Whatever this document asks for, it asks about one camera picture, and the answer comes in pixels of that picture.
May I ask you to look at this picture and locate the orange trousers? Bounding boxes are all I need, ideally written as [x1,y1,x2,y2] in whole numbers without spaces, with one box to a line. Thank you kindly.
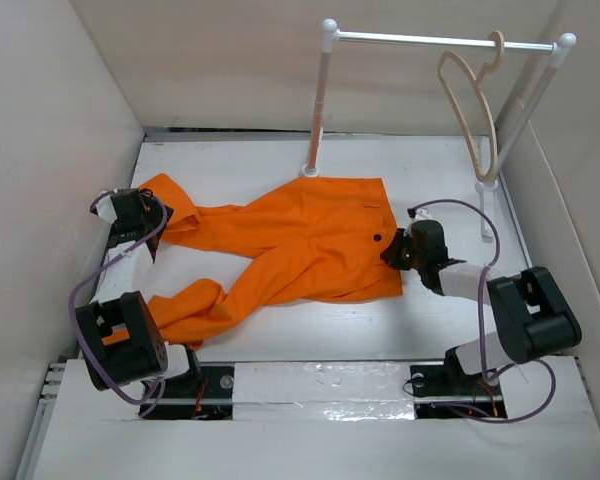
[102,172,405,350]

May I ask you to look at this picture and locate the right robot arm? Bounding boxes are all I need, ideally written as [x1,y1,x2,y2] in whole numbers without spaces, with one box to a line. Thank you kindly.
[381,220,582,394]

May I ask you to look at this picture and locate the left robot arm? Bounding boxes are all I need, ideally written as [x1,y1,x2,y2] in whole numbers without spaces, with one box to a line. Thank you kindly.
[69,188,203,397]

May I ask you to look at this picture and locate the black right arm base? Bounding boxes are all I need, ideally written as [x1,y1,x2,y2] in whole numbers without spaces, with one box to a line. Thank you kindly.
[403,348,508,420]

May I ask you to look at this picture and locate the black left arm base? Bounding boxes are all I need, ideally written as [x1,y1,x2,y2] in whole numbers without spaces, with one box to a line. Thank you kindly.
[138,345,235,421]

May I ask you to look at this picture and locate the wooden clothes hanger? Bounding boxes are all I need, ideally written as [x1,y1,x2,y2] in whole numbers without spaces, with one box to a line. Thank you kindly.
[437,30,505,183]

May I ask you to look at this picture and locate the white foam front panel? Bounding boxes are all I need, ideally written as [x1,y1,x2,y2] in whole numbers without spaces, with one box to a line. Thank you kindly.
[34,357,600,479]

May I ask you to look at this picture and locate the white clothes rack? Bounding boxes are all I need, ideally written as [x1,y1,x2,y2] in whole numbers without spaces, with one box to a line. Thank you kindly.
[299,18,578,243]

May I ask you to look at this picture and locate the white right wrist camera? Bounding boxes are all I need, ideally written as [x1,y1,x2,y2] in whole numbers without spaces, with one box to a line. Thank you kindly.
[407,208,433,223]

